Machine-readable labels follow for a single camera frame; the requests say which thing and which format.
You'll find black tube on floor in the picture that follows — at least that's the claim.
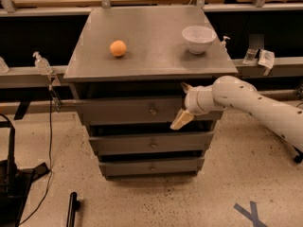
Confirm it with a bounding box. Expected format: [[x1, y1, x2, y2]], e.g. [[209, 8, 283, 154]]
[[66, 192, 80, 227]]

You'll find grey top drawer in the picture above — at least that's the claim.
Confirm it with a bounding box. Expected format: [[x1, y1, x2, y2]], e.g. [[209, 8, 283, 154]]
[[74, 94, 231, 126]]

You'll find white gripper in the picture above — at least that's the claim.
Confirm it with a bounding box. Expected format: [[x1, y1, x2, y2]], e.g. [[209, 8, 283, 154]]
[[170, 82, 222, 131]]

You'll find grey three-drawer cabinet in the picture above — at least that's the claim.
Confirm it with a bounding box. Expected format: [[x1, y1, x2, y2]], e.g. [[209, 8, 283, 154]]
[[63, 5, 239, 181]]

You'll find grey middle drawer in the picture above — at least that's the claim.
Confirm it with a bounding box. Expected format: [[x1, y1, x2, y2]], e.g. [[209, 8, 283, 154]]
[[89, 131, 213, 155]]

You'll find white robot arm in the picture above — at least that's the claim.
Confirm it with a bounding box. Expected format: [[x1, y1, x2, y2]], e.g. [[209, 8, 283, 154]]
[[170, 76, 303, 151]]

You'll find orange fruit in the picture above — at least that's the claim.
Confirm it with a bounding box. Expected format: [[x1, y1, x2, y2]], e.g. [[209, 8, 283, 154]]
[[110, 41, 127, 57]]

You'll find clear plastic water bottle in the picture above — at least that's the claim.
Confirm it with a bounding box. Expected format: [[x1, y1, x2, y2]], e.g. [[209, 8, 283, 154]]
[[243, 48, 258, 64]]

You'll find white packet on rail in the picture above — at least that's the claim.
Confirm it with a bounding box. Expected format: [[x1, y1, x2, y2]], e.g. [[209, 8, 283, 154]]
[[258, 49, 275, 76]]

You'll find grey bottom drawer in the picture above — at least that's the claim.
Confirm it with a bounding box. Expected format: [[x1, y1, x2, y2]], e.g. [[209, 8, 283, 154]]
[[99, 157, 205, 178]]

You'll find white ceramic bowl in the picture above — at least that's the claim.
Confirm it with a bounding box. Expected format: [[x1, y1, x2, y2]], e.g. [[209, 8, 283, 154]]
[[182, 26, 217, 54]]

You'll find grey drawer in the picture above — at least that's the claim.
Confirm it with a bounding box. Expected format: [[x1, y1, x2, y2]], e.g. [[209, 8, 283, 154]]
[[99, 157, 205, 178], [89, 131, 213, 155], [74, 94, 231, 126]]

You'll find small pump bottle behind cabinet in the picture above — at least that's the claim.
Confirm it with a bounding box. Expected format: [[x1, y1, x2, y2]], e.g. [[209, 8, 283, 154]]
[[220, 36, 230, 52]]

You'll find clear pump sanitizer bottle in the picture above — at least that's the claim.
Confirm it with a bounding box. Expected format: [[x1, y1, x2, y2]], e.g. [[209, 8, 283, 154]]
[[33, 51, 52, 76]]

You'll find black stand base left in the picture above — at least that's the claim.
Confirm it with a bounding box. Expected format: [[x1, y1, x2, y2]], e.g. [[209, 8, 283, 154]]
[[0, 114, 50, 227]]

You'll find black cable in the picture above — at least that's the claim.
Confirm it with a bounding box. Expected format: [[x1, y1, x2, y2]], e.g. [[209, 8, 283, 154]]
[[18, 84, 58, 226]]

